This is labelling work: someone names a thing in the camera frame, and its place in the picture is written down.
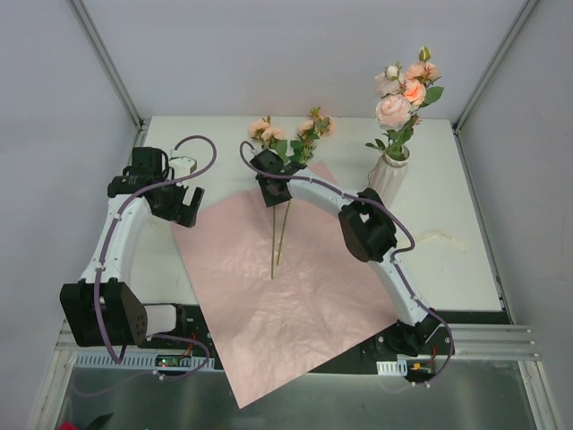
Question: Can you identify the peach rose stem leafy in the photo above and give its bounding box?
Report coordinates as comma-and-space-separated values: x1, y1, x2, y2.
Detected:
275, 106, 336, 268

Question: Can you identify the small peach rose stem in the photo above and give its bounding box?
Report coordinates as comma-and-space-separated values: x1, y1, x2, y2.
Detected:
249, 116, 287, 280

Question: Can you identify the pink wrapping paper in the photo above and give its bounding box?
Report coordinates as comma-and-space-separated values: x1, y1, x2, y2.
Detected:
171, 168, 397, 408

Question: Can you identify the pale pink rose stem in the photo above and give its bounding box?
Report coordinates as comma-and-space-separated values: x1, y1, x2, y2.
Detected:
365, 63, 426, 161

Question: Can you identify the orange rose stem with bud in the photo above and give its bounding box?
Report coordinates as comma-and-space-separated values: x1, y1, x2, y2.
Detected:
386, 46, 444, 160

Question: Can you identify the cream printed ribbon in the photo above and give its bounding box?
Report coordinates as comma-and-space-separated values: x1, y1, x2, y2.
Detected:
154, 223, 466, 252

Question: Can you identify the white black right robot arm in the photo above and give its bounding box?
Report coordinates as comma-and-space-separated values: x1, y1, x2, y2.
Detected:
245, 150, 440, 357

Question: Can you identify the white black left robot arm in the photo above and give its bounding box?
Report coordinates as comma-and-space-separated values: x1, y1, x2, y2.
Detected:
60, 147, 204, 348

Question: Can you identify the white ribbed ceramic vase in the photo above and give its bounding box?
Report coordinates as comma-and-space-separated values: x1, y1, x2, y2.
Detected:
368, 146, 411, 208

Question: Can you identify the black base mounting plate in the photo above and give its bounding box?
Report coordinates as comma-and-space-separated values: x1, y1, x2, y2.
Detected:
133, 300, 514, 374

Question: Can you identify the red object at bottom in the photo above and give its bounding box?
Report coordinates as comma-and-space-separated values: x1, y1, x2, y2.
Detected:
56, 421, 78, 430

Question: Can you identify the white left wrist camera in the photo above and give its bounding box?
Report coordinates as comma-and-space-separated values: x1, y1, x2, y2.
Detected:
169, 149, 197, 177

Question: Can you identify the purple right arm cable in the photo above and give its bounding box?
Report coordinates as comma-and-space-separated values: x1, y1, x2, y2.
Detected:
239, 141, 456, 395

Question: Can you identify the left aluminium side rail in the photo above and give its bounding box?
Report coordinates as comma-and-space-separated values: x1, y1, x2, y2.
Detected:
80, 127, 149, 314

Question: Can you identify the aluminium side rail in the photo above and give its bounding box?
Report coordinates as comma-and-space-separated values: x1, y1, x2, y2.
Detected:
80, 127, 149, 314
452, 127, 514, 323

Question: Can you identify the left slotted cable duct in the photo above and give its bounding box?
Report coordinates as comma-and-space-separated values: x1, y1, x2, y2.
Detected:
75, 352, 215, 372

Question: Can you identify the slotted cable duct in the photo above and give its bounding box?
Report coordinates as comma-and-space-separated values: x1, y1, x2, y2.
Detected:
75, 352, 215, 372
376, 356, 438, 376

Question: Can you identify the right aluminium side rail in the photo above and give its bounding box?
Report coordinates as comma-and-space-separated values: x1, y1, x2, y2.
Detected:
452, 127, 514, 323

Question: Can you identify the right slotted cable duct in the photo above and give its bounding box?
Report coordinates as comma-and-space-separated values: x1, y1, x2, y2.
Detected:
376, 356, 438, 376

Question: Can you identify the left aluminium frame post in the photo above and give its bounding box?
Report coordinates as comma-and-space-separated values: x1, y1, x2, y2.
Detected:
66, 0, 145, 132

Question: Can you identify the aluminium frame post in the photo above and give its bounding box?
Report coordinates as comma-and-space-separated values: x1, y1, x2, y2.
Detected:
452, 0, 542, 135
66, 0, 145, 132

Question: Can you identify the aluminium front frame rail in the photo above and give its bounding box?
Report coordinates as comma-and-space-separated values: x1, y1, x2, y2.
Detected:
56, 314, 541, 359

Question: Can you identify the right aluminium frame post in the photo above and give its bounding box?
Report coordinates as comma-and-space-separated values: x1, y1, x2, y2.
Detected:
452, 0, 542, 135

